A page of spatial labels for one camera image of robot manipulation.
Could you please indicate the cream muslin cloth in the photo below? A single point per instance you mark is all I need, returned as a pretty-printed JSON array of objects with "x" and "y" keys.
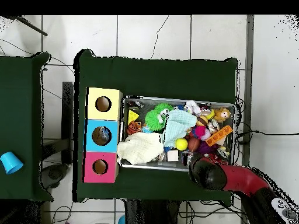
[{"x": 140, "y": 148}]

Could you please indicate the mint green muslin cloth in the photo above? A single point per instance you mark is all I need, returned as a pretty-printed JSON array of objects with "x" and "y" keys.
[{"x": 180, "y": 122}]

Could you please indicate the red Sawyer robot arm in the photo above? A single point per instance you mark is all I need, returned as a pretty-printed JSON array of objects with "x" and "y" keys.
[{"x": 238, "y": 179}]

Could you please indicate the shallow clear mesh bin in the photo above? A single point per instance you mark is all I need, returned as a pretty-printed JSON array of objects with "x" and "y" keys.
[{"x": 122, "y": 135}]

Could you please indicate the wooden box with three holes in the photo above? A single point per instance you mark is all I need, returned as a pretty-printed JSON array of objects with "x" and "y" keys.
[{"x": 112, "y": 135}]

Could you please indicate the large green spiky ball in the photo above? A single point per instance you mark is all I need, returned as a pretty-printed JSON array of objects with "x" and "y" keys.
[{"x": 155, "y": 120}]

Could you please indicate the orange tiger plush toy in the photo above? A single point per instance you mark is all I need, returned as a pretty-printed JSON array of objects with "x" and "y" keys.
[{"x": 134, "y": 127}]

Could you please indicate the yellow cheese wedge toy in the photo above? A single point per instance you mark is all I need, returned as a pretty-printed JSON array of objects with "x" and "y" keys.
[{"x": 133, "y": 115}]

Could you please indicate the small green spiky ball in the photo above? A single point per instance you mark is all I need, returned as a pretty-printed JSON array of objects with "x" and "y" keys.
[{"x": 164, "y": 107}]

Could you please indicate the yellow green rubber ball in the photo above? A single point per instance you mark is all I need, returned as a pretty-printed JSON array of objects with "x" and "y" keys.
[{"x": 182, "y": 144}]

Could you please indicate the small wooden cube block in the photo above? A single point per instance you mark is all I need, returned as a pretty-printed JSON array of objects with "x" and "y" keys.
[{"x": 173, "y": 155}]

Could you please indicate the pink spiky ball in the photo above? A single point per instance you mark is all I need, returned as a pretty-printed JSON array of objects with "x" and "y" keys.
[{"x": 201, "y": 132}]

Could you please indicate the orange plastic toy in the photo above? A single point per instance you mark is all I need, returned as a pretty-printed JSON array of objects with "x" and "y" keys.
[{"x": 219, "y": 135}]

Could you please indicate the small brown plush doll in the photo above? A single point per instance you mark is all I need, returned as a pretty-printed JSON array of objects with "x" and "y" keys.
[{"x": 224, "y": 113}]

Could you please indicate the green cloth side table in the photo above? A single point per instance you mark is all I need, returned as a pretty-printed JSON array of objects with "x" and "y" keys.
[{"x": 23, "y": 116}]

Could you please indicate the blue plastic cup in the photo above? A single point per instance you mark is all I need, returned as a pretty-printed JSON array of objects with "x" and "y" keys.
[{"x": 10, "y": 162}]

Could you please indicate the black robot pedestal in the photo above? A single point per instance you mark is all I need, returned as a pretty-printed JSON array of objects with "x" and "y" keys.
[{"x": 149, "y": 214}]

